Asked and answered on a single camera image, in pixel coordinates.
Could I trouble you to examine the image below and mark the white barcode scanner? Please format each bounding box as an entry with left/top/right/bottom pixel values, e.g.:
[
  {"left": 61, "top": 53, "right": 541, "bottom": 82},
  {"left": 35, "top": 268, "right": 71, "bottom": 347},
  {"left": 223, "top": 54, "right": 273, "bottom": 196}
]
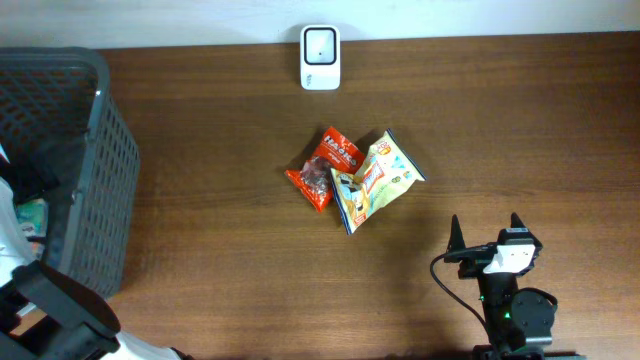
[{"left": 299, "top": 24, "right": 341, "bottom": 91}]

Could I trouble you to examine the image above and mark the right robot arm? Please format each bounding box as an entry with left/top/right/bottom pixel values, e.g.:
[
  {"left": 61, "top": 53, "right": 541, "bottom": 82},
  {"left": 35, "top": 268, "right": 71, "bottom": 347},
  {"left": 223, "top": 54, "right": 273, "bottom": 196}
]
[{"left": 430, "top": 213, "right": 581, "bottom": 360}]

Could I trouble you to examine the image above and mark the green tissue pack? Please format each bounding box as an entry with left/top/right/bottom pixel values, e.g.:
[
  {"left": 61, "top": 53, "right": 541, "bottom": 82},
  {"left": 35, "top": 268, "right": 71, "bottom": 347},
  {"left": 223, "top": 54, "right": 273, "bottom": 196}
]
[{"left": 16, "top": 199, "right": 49, "bottom": 238}]

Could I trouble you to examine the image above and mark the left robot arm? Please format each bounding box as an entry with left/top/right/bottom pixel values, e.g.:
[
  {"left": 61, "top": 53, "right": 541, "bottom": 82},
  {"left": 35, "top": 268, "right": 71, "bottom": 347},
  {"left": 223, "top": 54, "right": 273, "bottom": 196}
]
[{"left": 1, "top": 179, "right": 190, "bottom": 360}]

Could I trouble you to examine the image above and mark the grey plastic basket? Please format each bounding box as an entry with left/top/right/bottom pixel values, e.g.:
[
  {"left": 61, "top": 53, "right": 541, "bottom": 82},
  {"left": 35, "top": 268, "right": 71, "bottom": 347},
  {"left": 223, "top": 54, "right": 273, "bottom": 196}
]
[{"left": 1, "top": 47, "right": 140, "bottom": 298}]

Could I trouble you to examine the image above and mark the red Hacks candy bag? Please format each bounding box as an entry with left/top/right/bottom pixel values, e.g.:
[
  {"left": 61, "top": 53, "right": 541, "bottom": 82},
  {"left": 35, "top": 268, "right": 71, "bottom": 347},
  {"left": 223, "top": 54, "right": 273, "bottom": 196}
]
[{"left": 285, "top": 127, "right": 365, "bottom": 212}]

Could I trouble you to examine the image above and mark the yellow snack bag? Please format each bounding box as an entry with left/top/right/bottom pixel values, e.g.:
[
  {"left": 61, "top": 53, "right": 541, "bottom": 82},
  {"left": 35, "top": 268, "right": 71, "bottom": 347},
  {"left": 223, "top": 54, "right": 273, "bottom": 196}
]
[{"left": 330, "top": 128, "right": 427, "bottom": 235}]

